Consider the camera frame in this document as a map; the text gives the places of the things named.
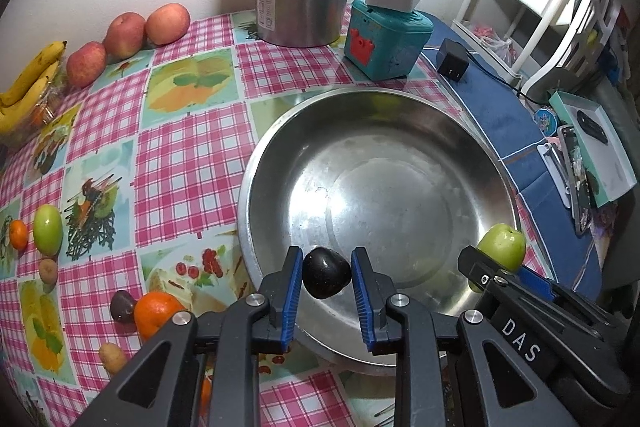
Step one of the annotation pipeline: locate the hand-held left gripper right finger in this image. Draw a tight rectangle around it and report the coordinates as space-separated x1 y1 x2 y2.
351 248 576 427

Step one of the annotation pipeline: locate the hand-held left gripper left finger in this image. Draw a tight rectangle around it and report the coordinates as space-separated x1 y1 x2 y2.
75 246 304 427

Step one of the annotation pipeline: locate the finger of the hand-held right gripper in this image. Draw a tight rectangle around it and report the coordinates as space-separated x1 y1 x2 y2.
517 266 627 334
457 246 632 410

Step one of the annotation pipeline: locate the dark purple plum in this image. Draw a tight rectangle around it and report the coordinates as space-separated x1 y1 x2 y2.
110 290 137 324
302 247 352 300

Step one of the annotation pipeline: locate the stainless steel basin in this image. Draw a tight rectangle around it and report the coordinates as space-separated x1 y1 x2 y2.
237 88 523 375

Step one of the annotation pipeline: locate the small brown potato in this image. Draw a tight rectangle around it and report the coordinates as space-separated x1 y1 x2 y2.
98 343 128 373

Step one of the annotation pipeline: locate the small brown kiwi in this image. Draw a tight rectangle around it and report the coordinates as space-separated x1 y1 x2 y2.
39 258 59 286

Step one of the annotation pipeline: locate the smartphone with patterned case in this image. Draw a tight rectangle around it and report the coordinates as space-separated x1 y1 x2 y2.
557 124 594 236

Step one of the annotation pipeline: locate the white clip tool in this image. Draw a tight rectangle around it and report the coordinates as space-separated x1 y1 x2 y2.
537 142 573 208

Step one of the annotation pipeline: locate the teal cardboard tray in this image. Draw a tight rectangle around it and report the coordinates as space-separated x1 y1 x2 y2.
547 89 638 208

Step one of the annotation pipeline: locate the round blue sticker tin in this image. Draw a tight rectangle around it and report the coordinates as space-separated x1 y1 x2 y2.
532 107 558 135

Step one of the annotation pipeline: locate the small black device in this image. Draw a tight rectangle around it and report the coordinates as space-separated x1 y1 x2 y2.
575 109 609 146

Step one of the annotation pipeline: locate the pink plaid fruit-print tablecloth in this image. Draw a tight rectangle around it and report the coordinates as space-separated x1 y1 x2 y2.
0 4 548 427

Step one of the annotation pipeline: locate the blue cloth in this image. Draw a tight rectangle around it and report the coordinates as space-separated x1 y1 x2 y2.
420 14 617 303

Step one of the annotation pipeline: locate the black power adapter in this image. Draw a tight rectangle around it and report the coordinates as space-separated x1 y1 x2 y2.
436 38 471 82

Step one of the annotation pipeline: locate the pink white plastic bag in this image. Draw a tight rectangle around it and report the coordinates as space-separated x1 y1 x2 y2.
470 22 521 64

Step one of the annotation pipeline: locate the teal toy box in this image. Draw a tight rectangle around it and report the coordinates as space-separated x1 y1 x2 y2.
343 0 435 82

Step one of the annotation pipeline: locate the small orange mandarin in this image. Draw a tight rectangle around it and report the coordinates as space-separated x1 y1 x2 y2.
9 219 29 251

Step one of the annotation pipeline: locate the red apple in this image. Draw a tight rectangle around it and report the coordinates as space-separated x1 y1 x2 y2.
66 41 108 88
103 12 147 59
145 3 192 46

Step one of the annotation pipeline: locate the clear plastic container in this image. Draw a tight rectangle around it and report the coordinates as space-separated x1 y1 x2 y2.
20 72 69 128

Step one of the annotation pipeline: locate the yellow banana bunch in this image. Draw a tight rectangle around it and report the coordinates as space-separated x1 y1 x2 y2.
0 40 68 135

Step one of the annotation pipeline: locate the black cable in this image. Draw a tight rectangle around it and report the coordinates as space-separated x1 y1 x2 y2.
465 49 551 105

